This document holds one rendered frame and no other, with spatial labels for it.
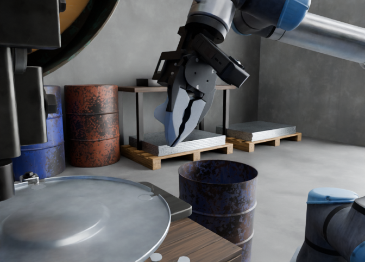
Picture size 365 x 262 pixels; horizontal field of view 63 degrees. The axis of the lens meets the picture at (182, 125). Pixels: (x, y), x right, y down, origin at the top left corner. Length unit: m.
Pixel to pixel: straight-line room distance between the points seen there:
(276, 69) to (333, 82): 1.04
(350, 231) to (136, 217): 0.48
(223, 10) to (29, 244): 0.42
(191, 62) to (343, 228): 0.50
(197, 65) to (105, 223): 0.26
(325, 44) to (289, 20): 0.19
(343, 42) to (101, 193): 0.59
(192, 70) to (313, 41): 0.35
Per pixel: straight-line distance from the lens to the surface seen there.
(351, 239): 0.74
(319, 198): 0.82
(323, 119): 5.18
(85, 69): 3.90
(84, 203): 0.45
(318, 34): 0.74
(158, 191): 0.50
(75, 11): 0.76
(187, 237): 1.24
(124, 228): 0.39
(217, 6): 0.51
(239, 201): 1.48
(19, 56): 0.32
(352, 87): 4.98
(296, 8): 0.58
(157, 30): 4.40
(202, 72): 0.48
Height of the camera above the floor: 0.96
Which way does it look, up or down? 9 degrees down
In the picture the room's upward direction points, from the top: straight up
